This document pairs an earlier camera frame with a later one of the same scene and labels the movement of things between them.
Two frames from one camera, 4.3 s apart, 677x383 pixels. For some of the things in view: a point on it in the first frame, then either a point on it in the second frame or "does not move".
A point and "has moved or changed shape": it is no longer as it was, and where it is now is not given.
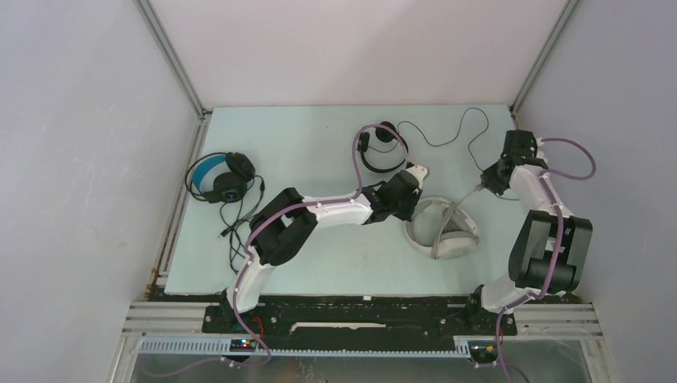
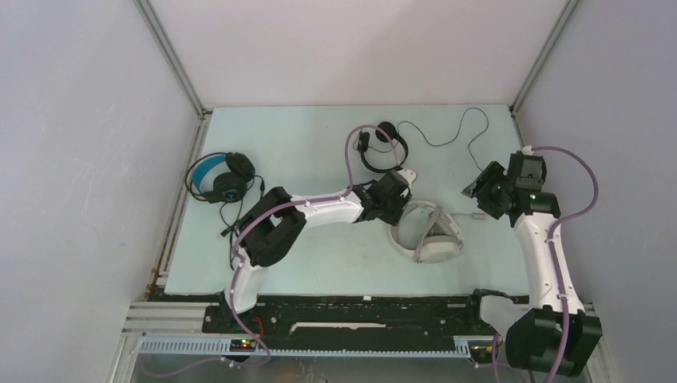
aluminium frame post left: (168, 54) does not move
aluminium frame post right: (560, 25) does not move
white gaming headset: (458, 235) has moved or changed shape
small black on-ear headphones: (386, 132) does not move
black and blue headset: (219, 177) does not move
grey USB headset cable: (437, 239) → (475, 215)
